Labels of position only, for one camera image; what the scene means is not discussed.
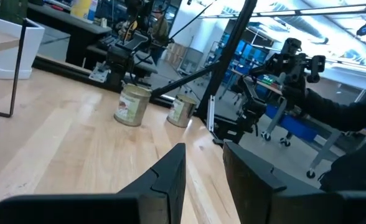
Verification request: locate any yellow and blue container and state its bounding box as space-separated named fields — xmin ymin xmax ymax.
xmin=70 ymin=0 xmax=99 ymax=21

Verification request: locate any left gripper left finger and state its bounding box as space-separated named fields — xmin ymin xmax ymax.
xmin=0 ymin=142 xmax=187 ymax=224

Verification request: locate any silver aluminium bracket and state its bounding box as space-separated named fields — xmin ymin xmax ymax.
xmin=207 ymin=95 xmax=217 ymax=132

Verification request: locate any black aluminium rig frame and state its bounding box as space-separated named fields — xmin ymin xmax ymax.
xmin=32 ymin=0 xmax=258 ymax=144

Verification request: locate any grey desk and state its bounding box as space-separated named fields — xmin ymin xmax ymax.
xmin=26 ymin=2 xmax=159 ymax=78

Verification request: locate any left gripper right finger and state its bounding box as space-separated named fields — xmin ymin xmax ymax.
xmin=222 ymin=141 xmax=366 ymax=224

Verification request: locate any person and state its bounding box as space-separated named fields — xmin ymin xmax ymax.
xmin=281 ymin=83 xmax=366 ymax=194
xmin=151 ymin=6 xmax=172 ymax=45

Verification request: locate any grey cart with casters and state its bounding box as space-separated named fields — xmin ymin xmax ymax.
xmin=260 ymin=77 xmax=350 ymax=180

